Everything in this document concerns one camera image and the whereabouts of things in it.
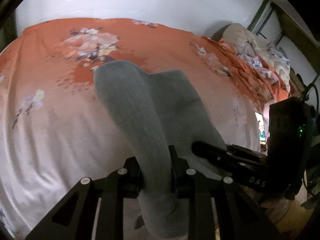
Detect beige crumpled quilt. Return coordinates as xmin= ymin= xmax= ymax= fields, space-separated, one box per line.
xmin=222 ymin=23 xmax=290 ymax=92

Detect yellow plush toy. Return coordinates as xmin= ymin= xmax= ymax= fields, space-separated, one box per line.
xmin=261 ymin=198 xmax=313 ymax=233

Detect grey-green pants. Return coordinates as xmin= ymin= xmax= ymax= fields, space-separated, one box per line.
xmin=94 ymin=60 xmax=226 ymax=239

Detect orange floral bed sheet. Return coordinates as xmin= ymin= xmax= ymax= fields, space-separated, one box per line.
xmin=1 ymin=18 xmax=289 ymax=239

